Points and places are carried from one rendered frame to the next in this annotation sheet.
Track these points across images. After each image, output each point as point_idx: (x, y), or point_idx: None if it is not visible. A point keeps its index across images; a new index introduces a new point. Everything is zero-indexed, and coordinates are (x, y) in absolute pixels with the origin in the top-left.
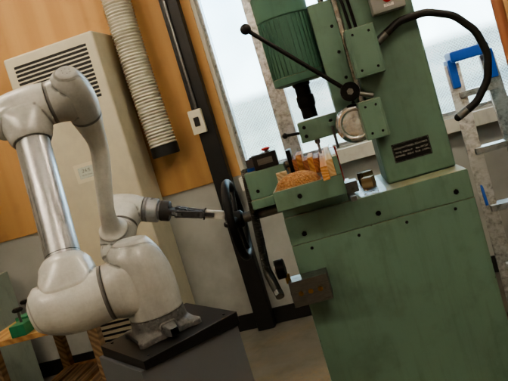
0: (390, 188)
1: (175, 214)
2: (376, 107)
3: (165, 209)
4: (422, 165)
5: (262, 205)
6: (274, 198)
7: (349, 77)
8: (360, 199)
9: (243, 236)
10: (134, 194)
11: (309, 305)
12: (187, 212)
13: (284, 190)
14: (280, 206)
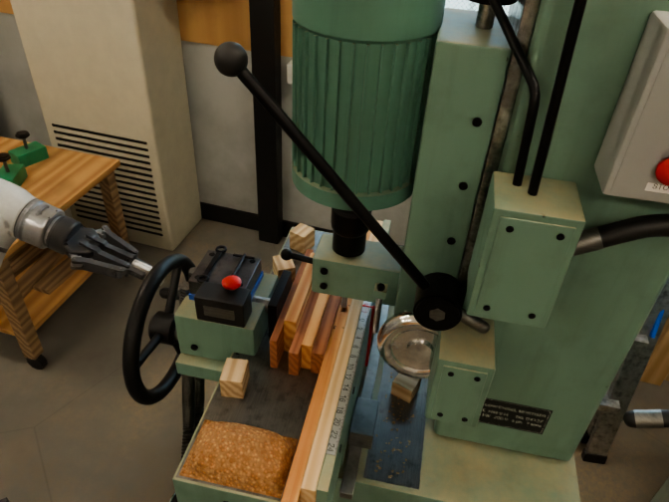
0: (426, 485)
1: (71, 264)
2: (474, 383)
3: (59, 242)
4: (510, 439)
5: (194, 375)
6: (174, 486)
7: (458, 243)
8: (360, 484)
9: (175, 346)
10: (12, 190)
11: None
12: (95, 265)
13: (198, 485)
14: (184, 499)
